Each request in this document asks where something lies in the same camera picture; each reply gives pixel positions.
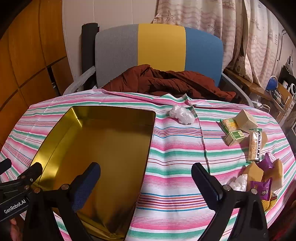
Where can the large white plastic wad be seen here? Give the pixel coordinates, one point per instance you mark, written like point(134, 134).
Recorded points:
point(182, 114)

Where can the beige sponge cake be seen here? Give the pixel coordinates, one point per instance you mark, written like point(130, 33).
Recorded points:
point(253, 172)
point(277, 173)

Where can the grey yellow blue chair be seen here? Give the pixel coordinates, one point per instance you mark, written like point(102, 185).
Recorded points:
point(161, 46)

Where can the blue round lamp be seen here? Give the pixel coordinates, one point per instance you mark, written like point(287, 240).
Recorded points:
point(272, 82)

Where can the cream cardboard box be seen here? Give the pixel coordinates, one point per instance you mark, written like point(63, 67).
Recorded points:
point(245, 119)

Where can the black box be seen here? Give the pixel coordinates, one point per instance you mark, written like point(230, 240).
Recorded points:
point(285, 76)

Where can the wooden wardrobe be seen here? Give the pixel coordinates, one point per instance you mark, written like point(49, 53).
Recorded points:
point(27, 58)

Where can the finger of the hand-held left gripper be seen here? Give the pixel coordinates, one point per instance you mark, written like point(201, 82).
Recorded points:
point(4, 165)
point(30, 171)

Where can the wooden shelf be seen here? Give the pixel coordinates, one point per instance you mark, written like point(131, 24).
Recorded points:
point(245, 82)

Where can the yellow cookie packet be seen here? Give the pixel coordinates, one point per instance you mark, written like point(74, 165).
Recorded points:
point(269, 204)

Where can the gold tin box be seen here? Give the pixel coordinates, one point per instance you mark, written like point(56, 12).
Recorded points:
point(104, 150)

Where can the patterned beige curtain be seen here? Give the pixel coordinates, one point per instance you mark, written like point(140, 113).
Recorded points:
point(208, 14)

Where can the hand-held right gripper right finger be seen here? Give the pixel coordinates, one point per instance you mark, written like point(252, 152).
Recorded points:
point(208, 187)

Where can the black rolled mat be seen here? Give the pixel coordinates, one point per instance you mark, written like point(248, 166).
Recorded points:
point(89, 46)

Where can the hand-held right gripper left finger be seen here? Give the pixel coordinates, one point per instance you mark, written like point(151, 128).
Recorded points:
point(86, 185)

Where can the brown jacket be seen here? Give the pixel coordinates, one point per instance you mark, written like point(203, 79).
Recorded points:
point(161, 81)

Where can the long cereal bar packet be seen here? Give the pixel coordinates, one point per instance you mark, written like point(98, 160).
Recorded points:
point(255, 146)

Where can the purple snack packet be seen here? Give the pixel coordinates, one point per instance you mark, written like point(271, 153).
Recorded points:
point(262, 188)
point(269, 161)

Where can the small green label box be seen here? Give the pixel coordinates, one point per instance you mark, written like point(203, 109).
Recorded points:
point(234, 136)

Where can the green yellow snack packet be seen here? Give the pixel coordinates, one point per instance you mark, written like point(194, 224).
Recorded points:
point(227, 125)

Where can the small white plastic wad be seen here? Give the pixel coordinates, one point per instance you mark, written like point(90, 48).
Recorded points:
point(238, 183)

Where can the striped tablecloth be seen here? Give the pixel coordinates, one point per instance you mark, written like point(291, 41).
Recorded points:
point(175, 150)

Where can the person's left hand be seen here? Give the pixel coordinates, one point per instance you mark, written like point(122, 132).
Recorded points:
point(16, 230)

